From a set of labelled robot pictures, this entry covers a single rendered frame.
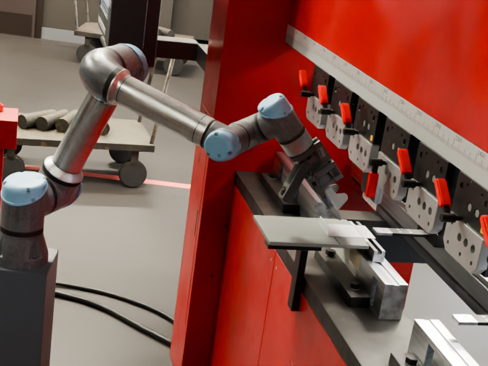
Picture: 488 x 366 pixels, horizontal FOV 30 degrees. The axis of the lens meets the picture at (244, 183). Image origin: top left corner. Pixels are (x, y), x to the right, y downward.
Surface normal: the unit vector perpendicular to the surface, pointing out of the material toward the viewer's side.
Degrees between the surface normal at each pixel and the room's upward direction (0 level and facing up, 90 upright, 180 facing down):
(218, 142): 90
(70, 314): 0
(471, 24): 90
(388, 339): 0
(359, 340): 0
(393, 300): 90
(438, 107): 90
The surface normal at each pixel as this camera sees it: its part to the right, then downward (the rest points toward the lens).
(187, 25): 0.02, 0.32
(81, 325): 0.14, -0.94
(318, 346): -0.97, -0.06
